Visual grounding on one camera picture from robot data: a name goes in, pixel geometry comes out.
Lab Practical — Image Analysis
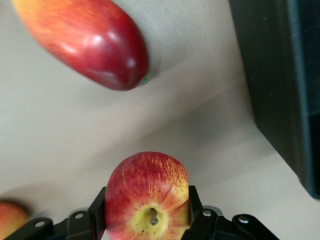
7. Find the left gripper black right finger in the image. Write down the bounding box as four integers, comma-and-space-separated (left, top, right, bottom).
187, 184, 203, 228

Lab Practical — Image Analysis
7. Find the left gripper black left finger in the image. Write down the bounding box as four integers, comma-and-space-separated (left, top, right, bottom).
88, 186, 108, 240

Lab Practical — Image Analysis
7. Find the red yellow apple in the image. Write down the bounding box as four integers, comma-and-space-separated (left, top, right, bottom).
104, 151, 190, 240

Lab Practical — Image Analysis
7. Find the black rectangular plastic box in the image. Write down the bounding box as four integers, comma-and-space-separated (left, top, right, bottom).
228, 0, 320, 201

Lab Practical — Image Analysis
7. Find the red round peach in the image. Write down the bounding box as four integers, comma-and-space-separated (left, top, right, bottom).
0, 201, 29, 240

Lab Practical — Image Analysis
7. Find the red yellow mango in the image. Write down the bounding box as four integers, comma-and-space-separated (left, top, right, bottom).
11, 0, 150, 92

